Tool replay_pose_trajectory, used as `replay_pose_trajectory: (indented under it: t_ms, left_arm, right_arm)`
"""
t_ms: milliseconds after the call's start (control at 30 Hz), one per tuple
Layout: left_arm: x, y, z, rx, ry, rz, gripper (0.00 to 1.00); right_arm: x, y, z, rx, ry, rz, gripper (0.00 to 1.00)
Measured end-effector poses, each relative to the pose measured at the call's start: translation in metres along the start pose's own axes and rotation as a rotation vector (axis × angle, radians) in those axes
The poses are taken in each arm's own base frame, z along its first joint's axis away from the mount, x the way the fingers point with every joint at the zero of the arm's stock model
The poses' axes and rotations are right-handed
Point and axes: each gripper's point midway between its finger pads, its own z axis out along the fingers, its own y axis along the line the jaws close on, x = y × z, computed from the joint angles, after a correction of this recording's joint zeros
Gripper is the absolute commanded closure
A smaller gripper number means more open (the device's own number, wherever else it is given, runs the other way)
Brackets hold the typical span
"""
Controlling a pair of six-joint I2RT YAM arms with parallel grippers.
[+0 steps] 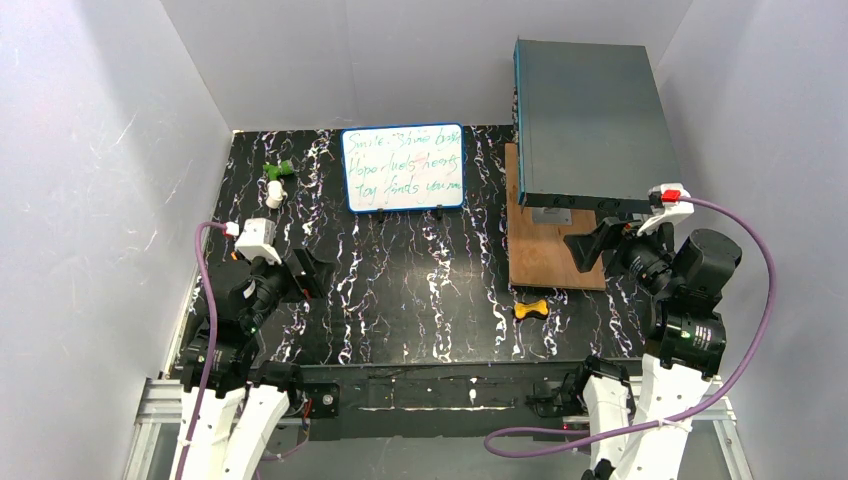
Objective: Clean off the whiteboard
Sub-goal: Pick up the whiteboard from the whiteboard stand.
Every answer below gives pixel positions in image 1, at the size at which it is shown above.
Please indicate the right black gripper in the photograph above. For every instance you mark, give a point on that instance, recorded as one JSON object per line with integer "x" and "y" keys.
{"x": 619, "y": 244}

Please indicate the dark grey metal box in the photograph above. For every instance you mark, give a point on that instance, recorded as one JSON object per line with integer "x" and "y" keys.
{"x": 592, "y": 132}

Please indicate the yellow bone shaped eraser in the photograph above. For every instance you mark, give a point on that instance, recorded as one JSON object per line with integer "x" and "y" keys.
{"x": 539, "y": 310}

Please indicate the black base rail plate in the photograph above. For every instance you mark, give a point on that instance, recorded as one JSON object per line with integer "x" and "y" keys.
{"x": 436, "y": 400}

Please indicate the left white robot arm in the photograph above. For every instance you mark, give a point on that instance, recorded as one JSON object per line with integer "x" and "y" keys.
{"x": 230, "y": 405}

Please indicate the green white toy figure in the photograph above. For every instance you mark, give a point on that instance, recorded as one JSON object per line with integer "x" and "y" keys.
{"x": 276, "y": 193}

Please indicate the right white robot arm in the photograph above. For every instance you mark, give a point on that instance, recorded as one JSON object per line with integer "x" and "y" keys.
{"x": 685, "y": 340}

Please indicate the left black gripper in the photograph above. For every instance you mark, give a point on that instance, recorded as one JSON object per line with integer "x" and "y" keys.
{"x": 299, "y": 273}

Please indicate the wooden board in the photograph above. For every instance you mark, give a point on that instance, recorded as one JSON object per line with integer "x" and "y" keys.
{"x": 537, "y": 254}

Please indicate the wire whiteboard stand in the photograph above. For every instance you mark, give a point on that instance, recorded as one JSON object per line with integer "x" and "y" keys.
{"x": 436, "y": 213}

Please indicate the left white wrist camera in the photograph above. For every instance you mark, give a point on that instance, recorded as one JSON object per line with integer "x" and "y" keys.
{"x": 254, "y": 239}

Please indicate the blue framed whiteboard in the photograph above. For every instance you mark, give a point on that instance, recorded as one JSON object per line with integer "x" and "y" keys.
{"x": 400, "y": 168}

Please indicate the silver metal bracket plate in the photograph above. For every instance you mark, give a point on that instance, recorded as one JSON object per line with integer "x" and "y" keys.
{"x": 552, "y": 216}

